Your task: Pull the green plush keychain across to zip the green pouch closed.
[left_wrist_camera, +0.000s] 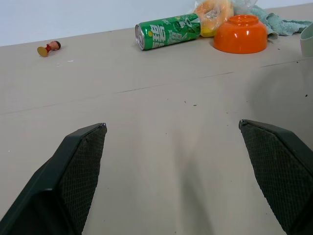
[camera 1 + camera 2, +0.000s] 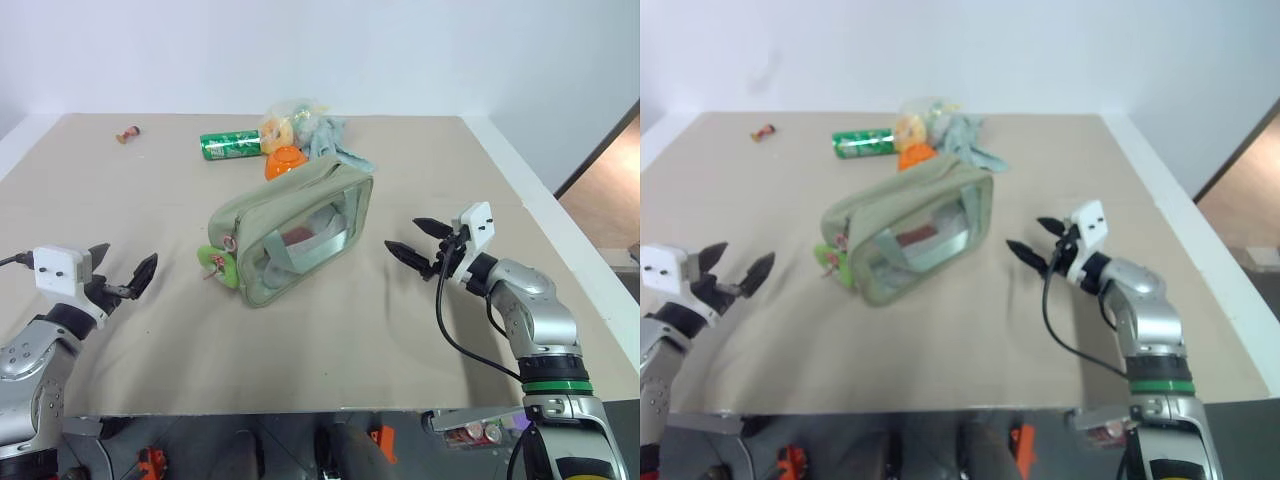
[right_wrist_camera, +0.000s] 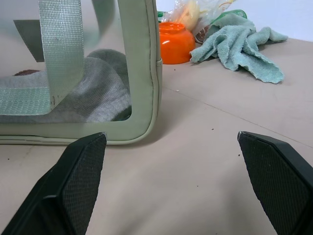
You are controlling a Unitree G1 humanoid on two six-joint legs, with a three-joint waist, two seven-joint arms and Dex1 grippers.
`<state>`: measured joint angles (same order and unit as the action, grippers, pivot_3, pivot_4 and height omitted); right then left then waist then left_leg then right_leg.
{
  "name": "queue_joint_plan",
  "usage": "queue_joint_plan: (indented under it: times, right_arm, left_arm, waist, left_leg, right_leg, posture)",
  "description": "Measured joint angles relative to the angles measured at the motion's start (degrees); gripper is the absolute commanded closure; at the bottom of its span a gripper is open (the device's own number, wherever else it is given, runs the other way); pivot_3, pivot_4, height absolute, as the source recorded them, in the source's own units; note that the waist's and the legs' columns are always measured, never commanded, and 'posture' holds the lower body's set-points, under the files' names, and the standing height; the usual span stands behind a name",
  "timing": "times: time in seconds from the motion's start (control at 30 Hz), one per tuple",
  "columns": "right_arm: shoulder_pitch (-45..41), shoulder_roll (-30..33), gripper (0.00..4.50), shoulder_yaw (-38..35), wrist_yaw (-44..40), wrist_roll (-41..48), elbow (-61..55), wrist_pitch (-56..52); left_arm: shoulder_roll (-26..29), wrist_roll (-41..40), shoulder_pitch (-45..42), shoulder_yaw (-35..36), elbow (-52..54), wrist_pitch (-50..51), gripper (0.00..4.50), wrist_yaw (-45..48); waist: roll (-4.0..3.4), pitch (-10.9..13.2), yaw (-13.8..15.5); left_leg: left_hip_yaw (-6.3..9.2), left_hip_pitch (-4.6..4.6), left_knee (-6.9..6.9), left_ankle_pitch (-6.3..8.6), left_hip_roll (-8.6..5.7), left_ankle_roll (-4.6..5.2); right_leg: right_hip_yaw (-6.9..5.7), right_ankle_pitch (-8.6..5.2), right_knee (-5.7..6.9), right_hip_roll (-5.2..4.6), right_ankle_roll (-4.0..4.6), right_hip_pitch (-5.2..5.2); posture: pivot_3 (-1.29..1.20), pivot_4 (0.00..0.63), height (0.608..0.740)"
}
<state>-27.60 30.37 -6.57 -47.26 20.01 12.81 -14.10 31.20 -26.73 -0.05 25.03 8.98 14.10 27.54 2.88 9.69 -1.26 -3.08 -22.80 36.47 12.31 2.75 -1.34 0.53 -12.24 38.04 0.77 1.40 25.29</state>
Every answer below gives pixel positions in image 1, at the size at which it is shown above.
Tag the orange round lid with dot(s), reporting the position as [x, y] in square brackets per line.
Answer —
[240, 36]

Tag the green soda can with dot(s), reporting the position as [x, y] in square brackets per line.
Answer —
[168, 31]

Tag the beige clear toiletry bag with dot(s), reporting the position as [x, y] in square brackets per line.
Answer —
[307, 41]

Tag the clear plastic bag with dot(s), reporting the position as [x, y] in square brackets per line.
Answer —
[240, 6]

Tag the teal terry cloth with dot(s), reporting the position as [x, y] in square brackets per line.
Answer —
[281, 25]

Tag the yellow orange plastic bag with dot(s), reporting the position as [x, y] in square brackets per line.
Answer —
[207, 25]

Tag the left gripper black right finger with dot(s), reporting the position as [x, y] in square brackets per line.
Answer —
[281, 171]

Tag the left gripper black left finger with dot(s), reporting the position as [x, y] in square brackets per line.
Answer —
[61, 176]

